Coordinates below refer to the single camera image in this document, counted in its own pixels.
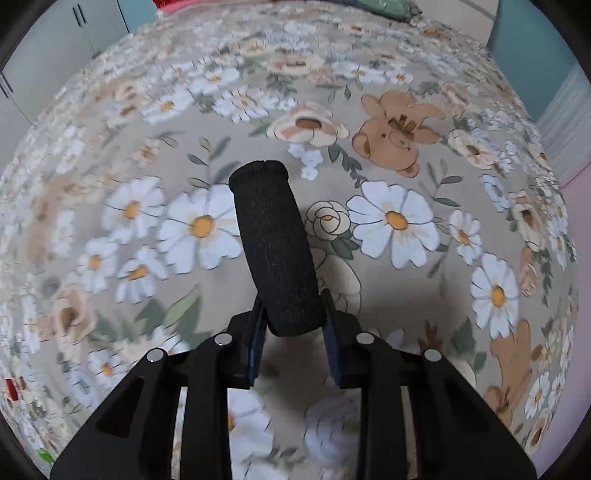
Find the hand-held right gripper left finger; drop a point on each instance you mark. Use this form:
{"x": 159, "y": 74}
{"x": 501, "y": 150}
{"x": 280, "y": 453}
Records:
{"x": 256, "y": 344}

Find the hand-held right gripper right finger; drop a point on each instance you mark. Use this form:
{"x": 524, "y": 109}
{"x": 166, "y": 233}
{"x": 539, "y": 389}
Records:
{"x": 333, "y": 357}

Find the black foam tube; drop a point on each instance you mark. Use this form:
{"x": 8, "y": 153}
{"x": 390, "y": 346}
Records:
{"x": 272, "y": 249}

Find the floral bedsheet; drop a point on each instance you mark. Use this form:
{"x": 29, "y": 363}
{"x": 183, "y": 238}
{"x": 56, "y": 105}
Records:
{"x": 392, "y": 277}

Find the red and white small box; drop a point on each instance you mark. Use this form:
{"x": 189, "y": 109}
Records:
{"x": 10, "y": 388}

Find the white curtain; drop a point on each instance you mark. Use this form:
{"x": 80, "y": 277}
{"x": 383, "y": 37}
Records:
{"x": 570, "y": 124}

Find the red patterned pillow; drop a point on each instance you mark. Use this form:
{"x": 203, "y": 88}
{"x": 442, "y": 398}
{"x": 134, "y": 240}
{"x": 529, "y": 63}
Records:
{"x": 173, "y": 2}

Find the green floral pillow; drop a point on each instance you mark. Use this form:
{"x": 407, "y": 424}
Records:
{"x": 383, "y": 7}

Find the white wardrobe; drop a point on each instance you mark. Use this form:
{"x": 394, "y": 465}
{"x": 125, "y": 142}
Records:
{"x": 51, "y": 50}

